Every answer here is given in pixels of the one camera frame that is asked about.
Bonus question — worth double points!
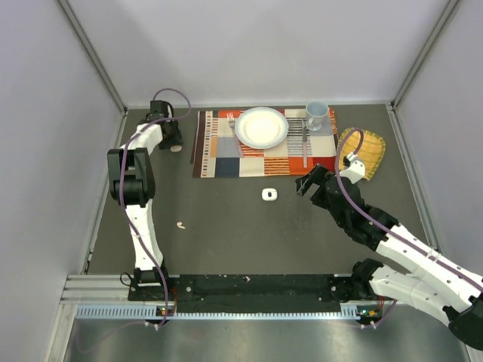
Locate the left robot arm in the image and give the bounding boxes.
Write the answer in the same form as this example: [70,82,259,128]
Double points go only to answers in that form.
[107,100,183,299]

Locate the white plate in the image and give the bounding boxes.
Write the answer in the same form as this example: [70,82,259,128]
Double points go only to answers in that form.
[235,107,289,149]

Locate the silver fork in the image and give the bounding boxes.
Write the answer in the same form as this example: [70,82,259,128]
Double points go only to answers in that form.
[227,112,244,158]

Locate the yellow woven cloth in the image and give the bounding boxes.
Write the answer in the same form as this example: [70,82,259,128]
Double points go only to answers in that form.
[337,127,386,181]

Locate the white earbud charging case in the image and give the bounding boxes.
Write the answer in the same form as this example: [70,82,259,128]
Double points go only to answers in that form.
[261,188,278,201]

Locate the pink handled knife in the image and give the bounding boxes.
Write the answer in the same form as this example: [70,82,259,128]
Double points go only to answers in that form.
[302,125,308,169]

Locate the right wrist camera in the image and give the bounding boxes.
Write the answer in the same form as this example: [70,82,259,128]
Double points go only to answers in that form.
[340,152,366,184]

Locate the patchwork placemat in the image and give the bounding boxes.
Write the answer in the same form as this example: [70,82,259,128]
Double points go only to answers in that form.
[191,107,338,178]

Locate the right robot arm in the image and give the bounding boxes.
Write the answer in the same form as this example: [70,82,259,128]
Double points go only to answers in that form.
[296,165,482,350]

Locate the aluminium frame rail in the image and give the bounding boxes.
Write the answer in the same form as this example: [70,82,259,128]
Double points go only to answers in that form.
[60,275,129,304]

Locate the grey cable duct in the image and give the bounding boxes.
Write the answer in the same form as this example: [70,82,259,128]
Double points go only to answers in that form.
[75,304,382,322]

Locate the light blue cup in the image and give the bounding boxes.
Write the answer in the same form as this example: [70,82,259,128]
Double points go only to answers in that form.
[306,101,330,131]

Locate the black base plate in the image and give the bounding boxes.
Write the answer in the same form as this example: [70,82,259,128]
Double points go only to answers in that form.
[128,273,359,314]

